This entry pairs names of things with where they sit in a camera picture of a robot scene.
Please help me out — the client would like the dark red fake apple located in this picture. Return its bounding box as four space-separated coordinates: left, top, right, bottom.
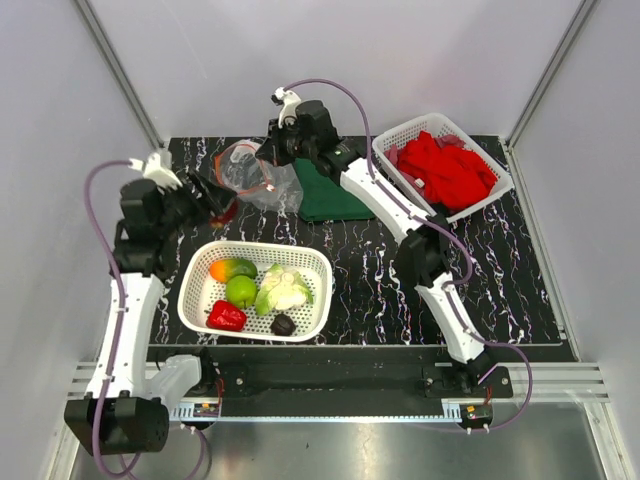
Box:
209 200 238 229

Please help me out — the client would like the red garment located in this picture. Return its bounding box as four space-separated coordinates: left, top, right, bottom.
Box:
396 131 498 213

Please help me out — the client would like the orange fake mango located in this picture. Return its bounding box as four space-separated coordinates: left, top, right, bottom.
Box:
209 257 258 283

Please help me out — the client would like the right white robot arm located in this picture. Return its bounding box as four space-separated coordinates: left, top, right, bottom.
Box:
257 98 497 397

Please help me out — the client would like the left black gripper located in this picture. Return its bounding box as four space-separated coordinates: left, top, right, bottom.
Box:
157 168 236 237

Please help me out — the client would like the clear zip top bag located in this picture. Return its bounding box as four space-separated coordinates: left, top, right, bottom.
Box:
213 140 303 213

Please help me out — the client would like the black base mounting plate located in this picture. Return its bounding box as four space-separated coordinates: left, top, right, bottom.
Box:
203 345 514 421

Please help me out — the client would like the white perforated empty basket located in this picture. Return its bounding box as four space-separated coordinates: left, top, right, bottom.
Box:
177 240 333 343

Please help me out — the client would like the pink cloth in basket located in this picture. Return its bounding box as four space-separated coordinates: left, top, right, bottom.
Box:
385 145 424 190

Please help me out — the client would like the green folded cloth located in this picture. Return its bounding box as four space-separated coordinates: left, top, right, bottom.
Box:
294 159 375 222

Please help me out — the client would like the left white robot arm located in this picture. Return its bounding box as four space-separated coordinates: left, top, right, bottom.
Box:
64 171 237 458

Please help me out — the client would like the green fake apple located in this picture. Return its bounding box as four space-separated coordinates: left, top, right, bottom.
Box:
225 275 258 309

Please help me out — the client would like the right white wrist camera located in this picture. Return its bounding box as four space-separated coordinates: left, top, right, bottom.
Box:
271 87 302 129

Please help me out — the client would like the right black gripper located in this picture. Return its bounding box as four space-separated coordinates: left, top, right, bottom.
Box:
255 117 316 169

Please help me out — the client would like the white basket with clothes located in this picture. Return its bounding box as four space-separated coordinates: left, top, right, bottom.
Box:
372 113 514 223

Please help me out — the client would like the red fake pepper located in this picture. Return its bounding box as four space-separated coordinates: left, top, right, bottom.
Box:
206 300 247 332

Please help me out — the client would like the dark brown fake fruit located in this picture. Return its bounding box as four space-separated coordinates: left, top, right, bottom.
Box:
270 313 296 336

